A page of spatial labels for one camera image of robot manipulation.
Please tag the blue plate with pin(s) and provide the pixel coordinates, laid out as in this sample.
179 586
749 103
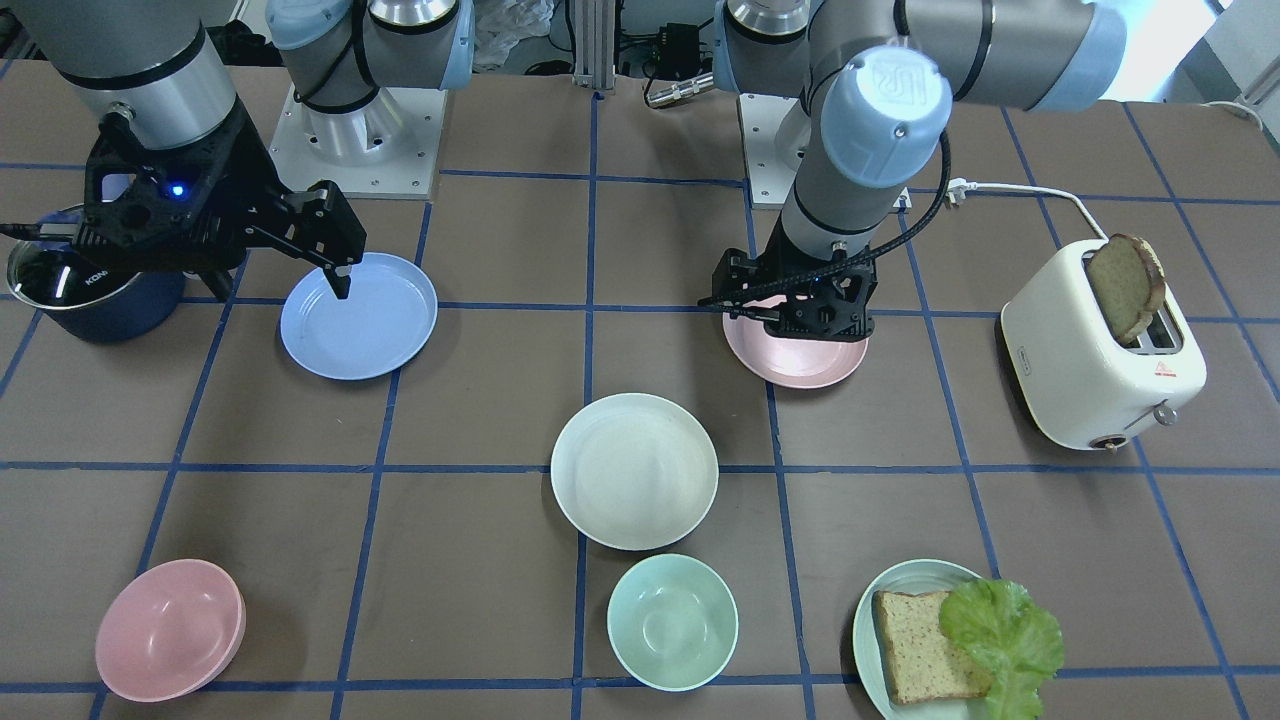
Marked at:
385 321

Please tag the bread slice in toaster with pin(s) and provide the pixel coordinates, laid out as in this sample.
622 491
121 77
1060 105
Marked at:
1129 285

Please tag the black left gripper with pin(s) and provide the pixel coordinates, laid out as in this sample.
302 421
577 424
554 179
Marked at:
768 272

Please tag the bread slice on plate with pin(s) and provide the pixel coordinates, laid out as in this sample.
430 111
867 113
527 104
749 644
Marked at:
922 664

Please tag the green bowl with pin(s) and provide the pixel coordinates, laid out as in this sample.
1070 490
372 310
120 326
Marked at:
673 623

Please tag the white plate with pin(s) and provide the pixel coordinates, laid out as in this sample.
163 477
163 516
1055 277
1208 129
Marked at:
634 472

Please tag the white toaster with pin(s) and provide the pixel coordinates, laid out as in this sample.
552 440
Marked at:
1082 389

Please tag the green lettuce leaf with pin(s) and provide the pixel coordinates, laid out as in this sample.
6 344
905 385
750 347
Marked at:
1002 629

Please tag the pink plate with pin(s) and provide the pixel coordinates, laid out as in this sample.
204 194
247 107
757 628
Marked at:
796 364

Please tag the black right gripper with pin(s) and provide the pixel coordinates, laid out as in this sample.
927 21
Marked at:
236 192

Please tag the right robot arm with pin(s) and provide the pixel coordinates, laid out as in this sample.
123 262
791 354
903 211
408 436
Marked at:
155 60

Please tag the green plate with food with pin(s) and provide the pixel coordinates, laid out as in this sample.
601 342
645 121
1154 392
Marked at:
916 576

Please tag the pink bowl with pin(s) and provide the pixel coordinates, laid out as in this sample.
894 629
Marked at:
170 631

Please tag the aluminium frame post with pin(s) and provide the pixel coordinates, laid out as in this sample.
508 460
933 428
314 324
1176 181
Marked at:
594 44

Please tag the dark blue saucepan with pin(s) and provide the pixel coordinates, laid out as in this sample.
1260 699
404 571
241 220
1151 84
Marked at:
94 304

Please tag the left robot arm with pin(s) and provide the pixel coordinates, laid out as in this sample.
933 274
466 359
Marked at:
875 83

